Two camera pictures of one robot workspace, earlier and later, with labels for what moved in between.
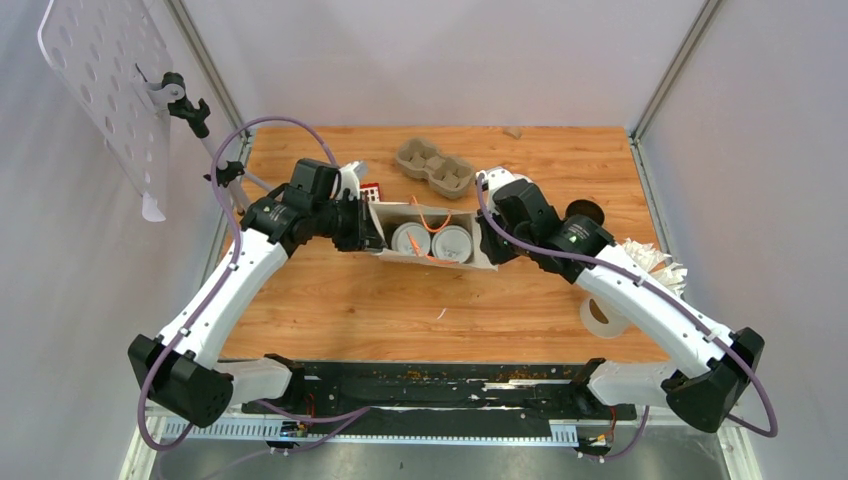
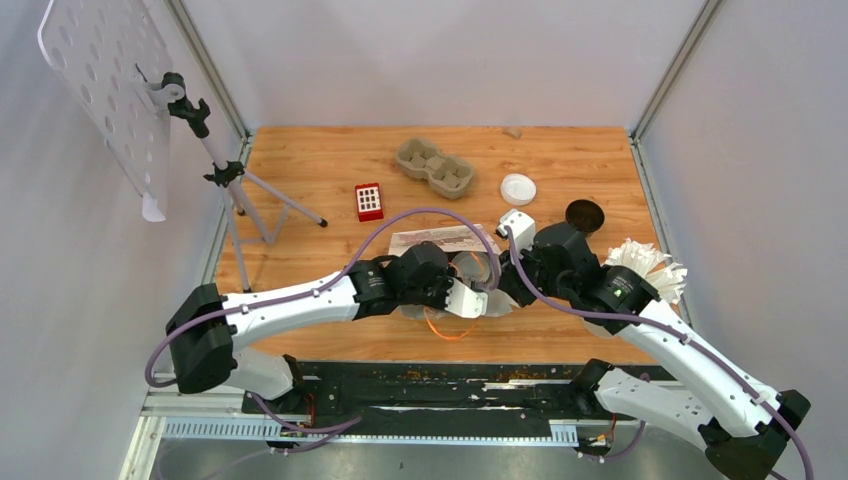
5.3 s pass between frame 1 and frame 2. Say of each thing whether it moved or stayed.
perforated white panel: stayed
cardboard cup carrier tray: stayed
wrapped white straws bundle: stayed
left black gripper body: moved
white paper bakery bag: moved
